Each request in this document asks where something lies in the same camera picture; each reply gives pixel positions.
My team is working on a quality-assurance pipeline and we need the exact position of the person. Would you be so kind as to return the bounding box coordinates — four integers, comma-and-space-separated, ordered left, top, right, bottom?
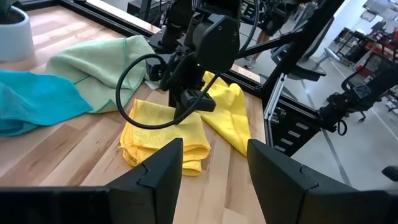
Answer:
244, 0, 299, 70

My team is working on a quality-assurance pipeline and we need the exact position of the teal microfiber towel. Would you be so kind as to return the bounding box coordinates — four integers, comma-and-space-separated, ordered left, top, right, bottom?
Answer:
0, 70, 93, 137

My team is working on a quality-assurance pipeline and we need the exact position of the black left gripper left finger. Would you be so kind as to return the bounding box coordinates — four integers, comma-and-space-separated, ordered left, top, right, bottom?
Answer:
105, 138, 184, 224

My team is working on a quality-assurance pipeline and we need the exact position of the black looped cable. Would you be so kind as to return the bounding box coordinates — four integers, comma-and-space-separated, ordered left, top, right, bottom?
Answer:
115, 53, 220, 130

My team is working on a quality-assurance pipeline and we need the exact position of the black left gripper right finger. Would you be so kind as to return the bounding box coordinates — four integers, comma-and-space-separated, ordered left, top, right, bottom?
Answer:
248, 139, 358, 224

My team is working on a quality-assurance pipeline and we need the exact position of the green snake plant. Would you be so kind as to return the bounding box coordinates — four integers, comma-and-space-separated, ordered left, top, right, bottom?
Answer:
0, 0, 20, 16

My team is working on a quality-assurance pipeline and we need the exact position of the yellow microfiber towel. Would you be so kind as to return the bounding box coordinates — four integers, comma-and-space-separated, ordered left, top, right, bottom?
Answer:
198, 70, 252, 156
119, 98, 211, 177

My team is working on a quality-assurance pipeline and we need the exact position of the black office chair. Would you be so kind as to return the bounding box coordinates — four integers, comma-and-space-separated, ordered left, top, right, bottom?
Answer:
340, 54, 398, 122

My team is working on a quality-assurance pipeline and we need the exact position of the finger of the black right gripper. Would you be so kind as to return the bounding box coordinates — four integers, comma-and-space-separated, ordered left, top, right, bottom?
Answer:
169, 90, 187, 125

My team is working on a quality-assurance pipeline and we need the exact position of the light green microfiber towel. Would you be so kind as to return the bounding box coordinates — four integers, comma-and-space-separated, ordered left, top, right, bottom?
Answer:
45, 35, 156, 114

